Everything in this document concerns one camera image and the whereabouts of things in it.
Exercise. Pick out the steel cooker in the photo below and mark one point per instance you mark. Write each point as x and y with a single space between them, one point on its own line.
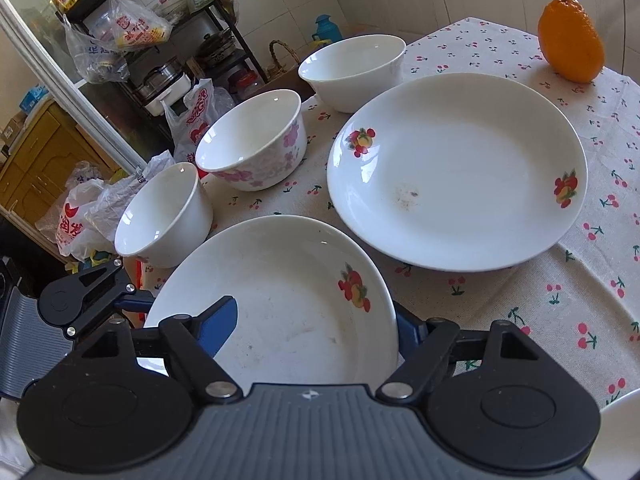
162 80

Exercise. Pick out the wide plain white bowl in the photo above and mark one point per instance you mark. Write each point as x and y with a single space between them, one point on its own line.
350 85

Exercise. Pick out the pink floral white bowl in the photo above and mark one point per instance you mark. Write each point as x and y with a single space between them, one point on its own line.
260 160

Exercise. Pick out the white red-print plastic bag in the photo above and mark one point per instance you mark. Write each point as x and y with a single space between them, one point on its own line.
192 120
70 225

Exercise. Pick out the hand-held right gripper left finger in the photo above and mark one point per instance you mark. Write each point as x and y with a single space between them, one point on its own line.
220 325

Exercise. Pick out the black cooking pot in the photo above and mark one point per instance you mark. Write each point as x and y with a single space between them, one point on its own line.
215 47

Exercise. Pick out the small white bowl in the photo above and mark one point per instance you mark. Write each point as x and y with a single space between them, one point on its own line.
175 230

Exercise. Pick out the knobbed orange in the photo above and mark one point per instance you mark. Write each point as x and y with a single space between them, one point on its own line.
570 40

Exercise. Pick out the plain white plate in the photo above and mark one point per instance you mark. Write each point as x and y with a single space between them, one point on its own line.
622 425

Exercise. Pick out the white door frame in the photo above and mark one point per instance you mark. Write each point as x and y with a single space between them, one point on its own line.
60 75

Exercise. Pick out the wooden cabinet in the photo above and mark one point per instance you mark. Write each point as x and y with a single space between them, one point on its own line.
45 160

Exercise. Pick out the cherry-print tablecloth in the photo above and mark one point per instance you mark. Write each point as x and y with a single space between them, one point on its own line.
525 285

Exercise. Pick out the blue thermos jug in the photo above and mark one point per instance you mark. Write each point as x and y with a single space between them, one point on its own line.
327 30

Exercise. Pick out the wicker basket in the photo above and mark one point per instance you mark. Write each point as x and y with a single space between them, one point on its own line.
280 62

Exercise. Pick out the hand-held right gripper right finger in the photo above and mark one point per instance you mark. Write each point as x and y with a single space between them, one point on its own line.
407 335

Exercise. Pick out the hanging red-print plastic bag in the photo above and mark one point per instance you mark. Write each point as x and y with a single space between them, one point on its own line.
125 30

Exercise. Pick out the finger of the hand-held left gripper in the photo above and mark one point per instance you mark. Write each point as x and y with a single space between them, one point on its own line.
85 300

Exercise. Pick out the red-lid jar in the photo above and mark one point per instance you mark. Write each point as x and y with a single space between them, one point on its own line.
244 84

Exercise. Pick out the clear crumpled plastic bag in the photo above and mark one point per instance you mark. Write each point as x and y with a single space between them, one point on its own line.
130 190

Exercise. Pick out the small fruit-print white plate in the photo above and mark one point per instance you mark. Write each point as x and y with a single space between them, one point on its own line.
300 320

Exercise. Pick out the black metal shelf rack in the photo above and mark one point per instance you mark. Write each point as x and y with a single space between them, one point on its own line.
220 20

